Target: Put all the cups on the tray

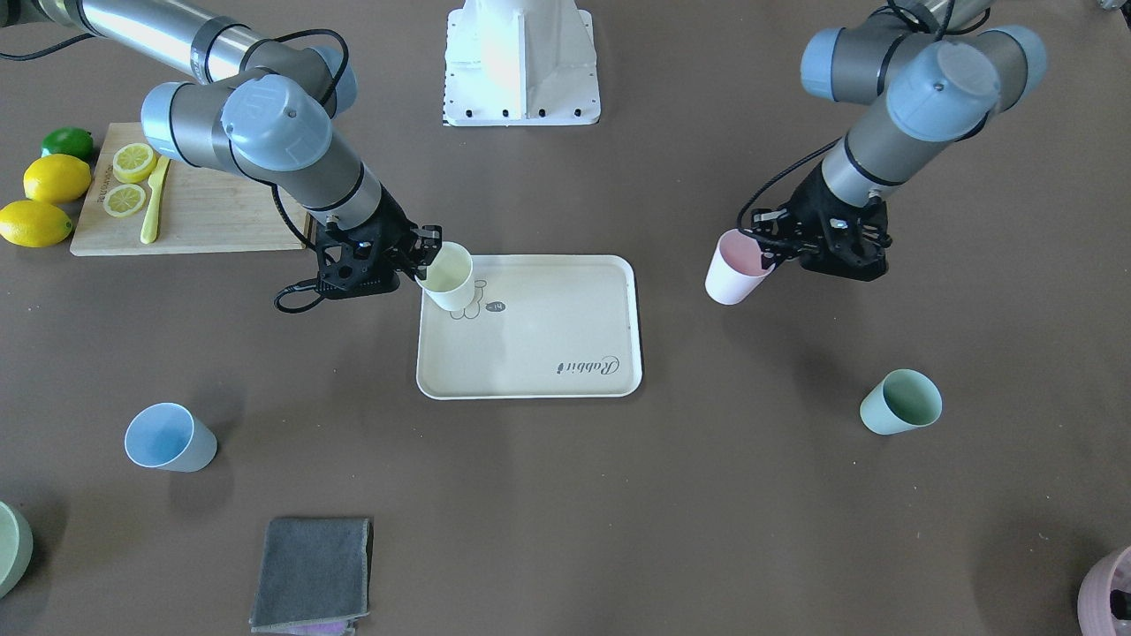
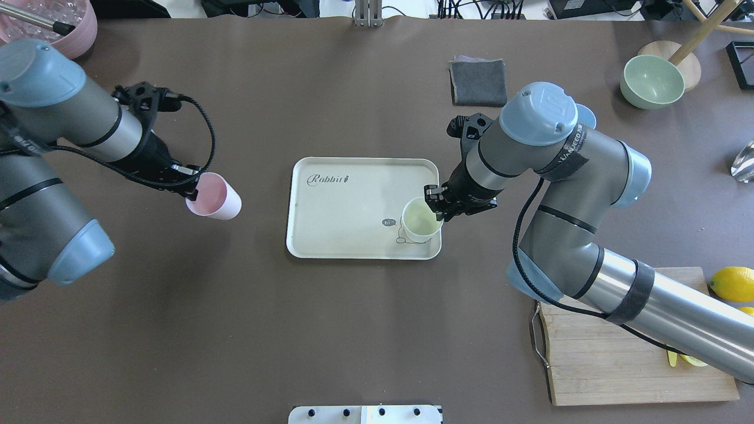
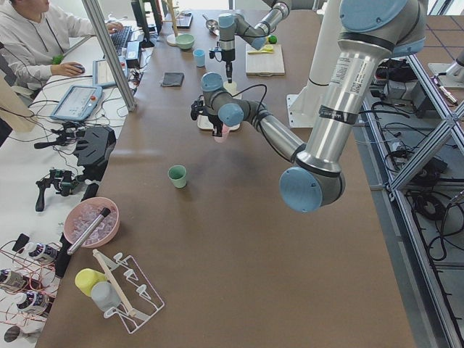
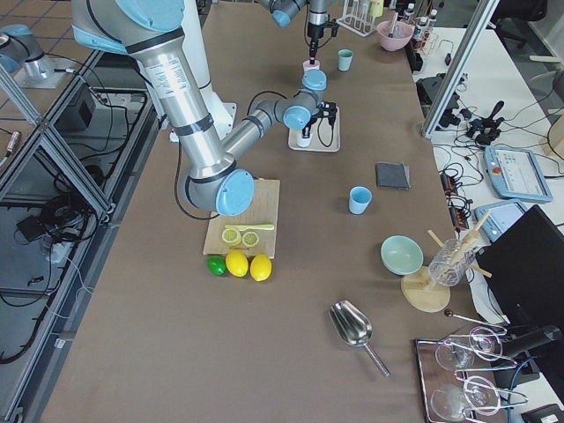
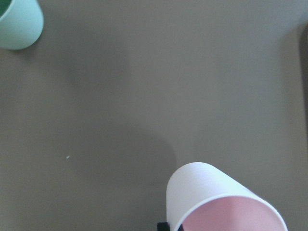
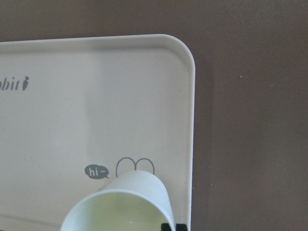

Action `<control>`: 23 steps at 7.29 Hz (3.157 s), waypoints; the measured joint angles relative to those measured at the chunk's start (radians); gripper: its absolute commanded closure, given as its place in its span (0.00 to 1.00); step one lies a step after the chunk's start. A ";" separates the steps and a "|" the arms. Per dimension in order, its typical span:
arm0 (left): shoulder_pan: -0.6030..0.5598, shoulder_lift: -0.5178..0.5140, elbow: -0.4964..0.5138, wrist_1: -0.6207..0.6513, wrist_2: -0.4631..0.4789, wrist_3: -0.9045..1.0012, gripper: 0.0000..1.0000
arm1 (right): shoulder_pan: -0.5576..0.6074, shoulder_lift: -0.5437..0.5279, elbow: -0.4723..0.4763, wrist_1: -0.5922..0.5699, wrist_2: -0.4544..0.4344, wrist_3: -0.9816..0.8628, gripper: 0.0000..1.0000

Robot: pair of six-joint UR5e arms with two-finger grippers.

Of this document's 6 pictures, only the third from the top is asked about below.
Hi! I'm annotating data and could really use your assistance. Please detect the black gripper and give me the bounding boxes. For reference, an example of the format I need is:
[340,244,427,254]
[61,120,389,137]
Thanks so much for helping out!
[207,115,223,137]
[221,49,236,83]

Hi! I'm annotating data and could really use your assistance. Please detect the pink cup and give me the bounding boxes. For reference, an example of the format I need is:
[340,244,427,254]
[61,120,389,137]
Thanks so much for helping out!
[213,124,230,144]

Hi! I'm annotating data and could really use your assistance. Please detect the cream cup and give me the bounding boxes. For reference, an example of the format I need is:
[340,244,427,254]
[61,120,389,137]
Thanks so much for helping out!
[223,81,238,98]

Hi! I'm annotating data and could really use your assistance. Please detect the blue cup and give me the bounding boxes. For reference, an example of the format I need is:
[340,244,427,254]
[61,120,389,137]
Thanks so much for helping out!
[192,49,205,67]

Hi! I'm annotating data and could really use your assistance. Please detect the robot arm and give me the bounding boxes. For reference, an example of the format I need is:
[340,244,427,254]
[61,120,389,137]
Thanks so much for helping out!
[216,0,317,83]
[191,1,427,212]

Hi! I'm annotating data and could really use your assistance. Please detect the cream rabbit tray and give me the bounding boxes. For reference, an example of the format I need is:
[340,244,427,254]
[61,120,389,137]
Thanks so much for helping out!
[196,94,242,131]

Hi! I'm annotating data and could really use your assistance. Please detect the wooden cutting board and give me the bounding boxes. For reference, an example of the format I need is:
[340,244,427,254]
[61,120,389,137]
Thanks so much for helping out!
[245,44,285,76]

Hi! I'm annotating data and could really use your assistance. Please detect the metal scoop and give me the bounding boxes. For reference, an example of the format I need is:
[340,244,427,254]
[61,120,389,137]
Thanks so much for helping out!
[202,14,220,36]

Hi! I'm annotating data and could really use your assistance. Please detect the light green bowl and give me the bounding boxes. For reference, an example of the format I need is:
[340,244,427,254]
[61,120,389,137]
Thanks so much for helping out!
[175,33,195,50]

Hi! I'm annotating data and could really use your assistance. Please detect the green lime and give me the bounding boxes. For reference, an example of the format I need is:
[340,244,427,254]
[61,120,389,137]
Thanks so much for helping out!
[267,35,278,44]

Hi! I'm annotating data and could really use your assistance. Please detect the grey folded cloth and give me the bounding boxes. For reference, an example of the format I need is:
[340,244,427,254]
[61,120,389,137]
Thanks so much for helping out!
[161,72,184,87]

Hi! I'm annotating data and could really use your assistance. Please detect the green cup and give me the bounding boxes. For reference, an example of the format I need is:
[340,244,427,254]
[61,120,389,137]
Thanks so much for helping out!
[167,165,187,189]

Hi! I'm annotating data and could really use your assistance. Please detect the black keyboard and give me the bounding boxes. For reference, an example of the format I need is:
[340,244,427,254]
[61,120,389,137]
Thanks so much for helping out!
[109,26,133,56]

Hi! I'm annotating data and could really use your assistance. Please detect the blue teach pendant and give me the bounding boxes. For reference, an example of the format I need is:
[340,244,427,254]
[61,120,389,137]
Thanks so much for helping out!
[50,86,102,122]

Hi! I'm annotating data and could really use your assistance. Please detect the metal tube with black cap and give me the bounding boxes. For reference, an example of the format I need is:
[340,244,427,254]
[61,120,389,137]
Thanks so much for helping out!
[67,207,111,255]

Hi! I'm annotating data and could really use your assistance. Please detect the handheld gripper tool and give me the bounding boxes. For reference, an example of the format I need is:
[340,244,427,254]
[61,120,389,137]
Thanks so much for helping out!
[35,168,86,212]

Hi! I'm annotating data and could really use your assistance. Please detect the pink bowl with ice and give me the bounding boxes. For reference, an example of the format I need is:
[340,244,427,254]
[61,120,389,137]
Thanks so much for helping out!
[64,197,120,248]

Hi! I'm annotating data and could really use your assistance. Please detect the seated person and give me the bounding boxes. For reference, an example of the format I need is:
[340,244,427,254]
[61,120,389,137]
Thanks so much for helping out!
[0,0,128,96]

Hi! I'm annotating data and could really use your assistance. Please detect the yellow cup on rack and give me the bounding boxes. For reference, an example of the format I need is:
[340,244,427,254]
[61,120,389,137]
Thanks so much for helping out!
[75,268,107,297]

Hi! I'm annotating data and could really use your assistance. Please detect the grey cup on rack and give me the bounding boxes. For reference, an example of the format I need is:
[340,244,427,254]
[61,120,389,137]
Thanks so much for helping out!
[91,281,122,312]

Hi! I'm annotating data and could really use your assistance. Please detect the wooden stick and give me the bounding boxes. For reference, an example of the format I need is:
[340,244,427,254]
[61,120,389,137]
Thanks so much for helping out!
[92,249,136,317]

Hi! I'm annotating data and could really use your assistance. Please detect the aluminium frame post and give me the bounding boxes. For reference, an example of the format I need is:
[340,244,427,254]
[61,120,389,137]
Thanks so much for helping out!
[82,0,136,112]

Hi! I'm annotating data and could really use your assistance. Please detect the white wire cup rack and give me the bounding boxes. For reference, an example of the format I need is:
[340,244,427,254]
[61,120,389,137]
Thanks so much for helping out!
[101,252,165,334]

